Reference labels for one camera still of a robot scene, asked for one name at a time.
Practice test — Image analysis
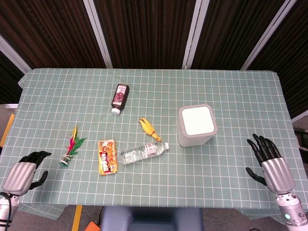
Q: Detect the colourful feather shuttlecock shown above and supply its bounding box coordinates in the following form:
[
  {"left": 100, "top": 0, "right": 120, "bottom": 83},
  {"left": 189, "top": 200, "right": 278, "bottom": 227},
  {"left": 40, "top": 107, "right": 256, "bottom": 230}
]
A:
[{"left": 58, "top": 125, "right": 87, "bottom": 167}]

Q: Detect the dark purple juice bottle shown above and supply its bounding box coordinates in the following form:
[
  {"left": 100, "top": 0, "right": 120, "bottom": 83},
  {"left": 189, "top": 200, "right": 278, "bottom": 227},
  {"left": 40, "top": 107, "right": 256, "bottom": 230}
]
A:
[{"left": 111, "top": 83, "right": 130, "bottom": 115}]

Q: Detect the green checked tablecloth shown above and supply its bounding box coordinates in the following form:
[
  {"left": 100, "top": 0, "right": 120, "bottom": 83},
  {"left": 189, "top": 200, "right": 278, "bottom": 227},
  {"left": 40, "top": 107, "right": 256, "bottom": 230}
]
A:
[{"left": 0, "top": 68, "right": 308, "bottom": 220}]

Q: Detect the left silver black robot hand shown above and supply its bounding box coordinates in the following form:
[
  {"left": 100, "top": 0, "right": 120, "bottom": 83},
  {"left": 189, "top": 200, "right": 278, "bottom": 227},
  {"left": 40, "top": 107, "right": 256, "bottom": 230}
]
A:
[{"left": 0, "top": 151, "right": 52, "bottom": 197}]

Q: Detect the white square container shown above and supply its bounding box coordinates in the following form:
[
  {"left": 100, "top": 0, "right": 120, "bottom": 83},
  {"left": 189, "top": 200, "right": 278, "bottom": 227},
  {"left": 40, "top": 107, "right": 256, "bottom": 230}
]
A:
[{"left": 177, "top": 103, "right": 218, "bottom": 148}]

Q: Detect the clear plastic water bottle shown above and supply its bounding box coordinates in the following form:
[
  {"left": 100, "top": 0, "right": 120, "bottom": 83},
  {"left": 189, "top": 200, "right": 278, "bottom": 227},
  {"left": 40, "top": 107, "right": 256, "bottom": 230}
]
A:
[{"left": 120, "top": 141, "right": 170, "bottom": 165}]

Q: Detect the yellow rubber chicken toy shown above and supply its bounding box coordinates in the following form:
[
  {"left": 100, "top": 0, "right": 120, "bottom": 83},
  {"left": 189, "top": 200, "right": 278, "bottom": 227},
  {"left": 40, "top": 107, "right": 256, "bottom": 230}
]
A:
[{"left": 138, "top": 117, "right": 162, "bottom": 143}]

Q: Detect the black cable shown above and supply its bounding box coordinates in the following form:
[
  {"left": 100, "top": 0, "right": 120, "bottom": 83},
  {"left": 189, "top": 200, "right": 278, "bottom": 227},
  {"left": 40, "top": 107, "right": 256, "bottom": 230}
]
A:
[{"left": 0, "top": 192, "right": 13, "bottom": 227}]

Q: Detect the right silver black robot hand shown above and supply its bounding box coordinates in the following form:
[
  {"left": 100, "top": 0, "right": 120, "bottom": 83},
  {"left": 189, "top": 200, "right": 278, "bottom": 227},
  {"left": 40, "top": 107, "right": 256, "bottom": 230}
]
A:
[{"left": 245, "top": 133, "right": 296, "bottom": 195}]

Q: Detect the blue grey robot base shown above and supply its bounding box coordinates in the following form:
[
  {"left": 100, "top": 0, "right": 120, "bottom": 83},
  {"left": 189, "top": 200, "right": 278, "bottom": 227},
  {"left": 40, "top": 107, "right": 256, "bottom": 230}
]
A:
[{"left": 100, "top": 206, "right": 204, "bottom": 231}]

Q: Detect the orange snack package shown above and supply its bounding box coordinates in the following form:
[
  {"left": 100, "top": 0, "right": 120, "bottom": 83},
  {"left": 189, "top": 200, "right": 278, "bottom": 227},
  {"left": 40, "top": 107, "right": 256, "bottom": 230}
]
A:
[{"left": 97, "top": 139, "right": 119, "bottom": 176}]

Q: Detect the orange box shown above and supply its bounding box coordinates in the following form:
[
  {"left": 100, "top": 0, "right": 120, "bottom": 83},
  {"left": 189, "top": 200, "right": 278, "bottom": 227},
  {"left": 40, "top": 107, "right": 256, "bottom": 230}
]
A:
[{"left": 84, "top": 221, "right": 102, "bottom": 231}]

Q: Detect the dark slatted folding screen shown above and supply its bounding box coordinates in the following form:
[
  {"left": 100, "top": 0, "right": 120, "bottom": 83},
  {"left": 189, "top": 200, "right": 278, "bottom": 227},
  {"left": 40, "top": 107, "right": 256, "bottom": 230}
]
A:
[{"left": 0, "top": 0, "right": 308, "bottom": 120}]

